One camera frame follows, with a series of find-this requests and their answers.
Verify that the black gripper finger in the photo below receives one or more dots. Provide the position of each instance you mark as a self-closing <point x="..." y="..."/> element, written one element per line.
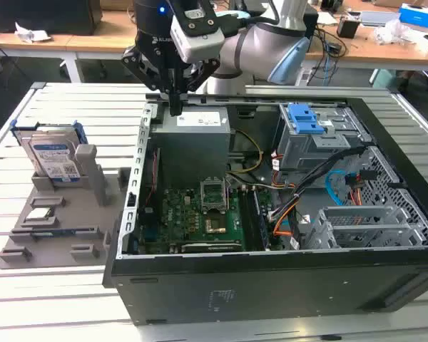
<point x="142" y="69"/>
<point x="203" y="76"/>

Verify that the hard disk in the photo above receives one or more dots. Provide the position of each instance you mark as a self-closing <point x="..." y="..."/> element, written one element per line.
<point x="50" y="153"/>

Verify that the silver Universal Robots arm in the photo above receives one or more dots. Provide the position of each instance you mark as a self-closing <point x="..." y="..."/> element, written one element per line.
<point x="249" y="46"/>

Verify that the grey disk bay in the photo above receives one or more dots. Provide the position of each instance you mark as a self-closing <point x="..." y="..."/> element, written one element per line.
<point x="360" y="213"/>

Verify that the wooden desk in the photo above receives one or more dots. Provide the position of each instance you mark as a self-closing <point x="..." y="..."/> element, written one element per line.
<point x="92" y="42"/>

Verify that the grey power supply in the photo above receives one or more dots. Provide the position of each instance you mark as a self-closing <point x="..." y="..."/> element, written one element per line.
<point x="192" y="149"/>

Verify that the blue drive cage latch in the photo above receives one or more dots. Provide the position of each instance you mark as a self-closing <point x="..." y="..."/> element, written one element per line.
<point x="303" y="119"/>

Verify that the large black box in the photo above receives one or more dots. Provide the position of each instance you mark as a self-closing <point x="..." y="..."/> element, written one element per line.
<point x="39" y="16"/>

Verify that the crumpled white paper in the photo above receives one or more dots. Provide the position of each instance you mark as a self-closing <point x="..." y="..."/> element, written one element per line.
<point x="32" y="35"/>

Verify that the grey drive cage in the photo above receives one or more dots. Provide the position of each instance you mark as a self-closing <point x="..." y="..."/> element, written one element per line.
<point x="299" y="149"/>

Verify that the green motherboard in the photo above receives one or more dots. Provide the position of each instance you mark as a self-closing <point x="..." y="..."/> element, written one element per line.
<point x="185" y="213"/>

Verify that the black RAM slot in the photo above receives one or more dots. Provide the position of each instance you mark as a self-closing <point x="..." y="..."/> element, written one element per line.
<point x="246" y="217"/>

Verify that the CPU socket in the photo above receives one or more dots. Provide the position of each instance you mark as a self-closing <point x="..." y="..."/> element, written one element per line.
<point x="215" y="225"/>

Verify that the small black container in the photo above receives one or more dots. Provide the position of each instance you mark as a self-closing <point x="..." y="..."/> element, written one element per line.
<point x="349" y="30"/>

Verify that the installed RAM stick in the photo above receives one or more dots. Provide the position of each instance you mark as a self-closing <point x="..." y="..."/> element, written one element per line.
<point x="262" y="221"/>

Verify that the grey parts rack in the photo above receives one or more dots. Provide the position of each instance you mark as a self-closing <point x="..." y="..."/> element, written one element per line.
<point x="78" y="221"/>

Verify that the black graphics card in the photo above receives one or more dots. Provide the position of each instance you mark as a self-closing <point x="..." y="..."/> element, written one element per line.
<point x="207" y="247"/>

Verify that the silver CPU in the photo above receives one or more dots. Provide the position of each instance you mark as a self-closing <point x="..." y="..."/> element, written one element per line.
<point x="39" y="213"/>

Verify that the clear plastic bag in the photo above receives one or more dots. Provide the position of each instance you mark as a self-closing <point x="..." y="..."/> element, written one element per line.
<point x="388" y="32"/>

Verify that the black PC case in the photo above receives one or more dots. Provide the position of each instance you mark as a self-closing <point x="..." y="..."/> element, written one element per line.
<point x="271" y="285"/>

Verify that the blue cardboard box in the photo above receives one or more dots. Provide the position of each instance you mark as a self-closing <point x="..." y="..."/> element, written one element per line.
<point x="419" y="16"/>

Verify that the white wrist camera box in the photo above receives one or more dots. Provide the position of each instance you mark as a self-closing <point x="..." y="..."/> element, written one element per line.
<point x="199" y="46"/>

